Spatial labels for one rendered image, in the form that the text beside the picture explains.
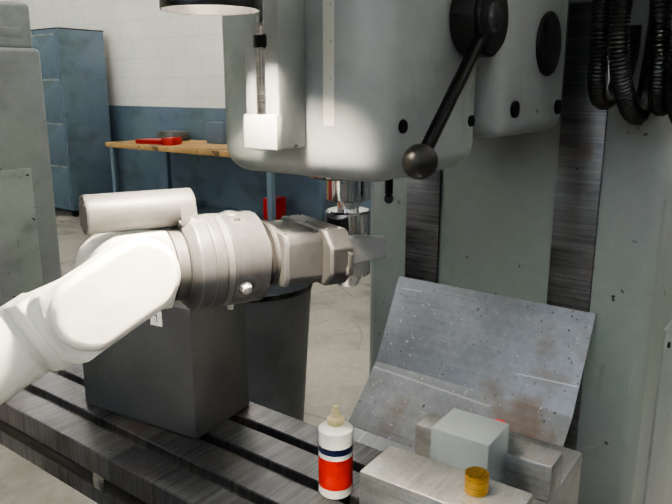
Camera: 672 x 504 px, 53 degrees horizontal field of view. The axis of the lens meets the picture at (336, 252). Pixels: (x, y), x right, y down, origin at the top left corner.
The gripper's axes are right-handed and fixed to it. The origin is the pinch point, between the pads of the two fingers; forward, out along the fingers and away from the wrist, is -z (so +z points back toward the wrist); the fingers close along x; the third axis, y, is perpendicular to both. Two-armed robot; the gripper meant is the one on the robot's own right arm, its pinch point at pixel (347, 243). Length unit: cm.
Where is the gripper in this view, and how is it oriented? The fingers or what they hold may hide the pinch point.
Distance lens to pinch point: 71.0
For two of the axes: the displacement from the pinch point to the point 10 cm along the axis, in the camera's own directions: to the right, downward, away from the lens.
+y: -0.1, 9.7, 2.3
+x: -5.2, -2.0, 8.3
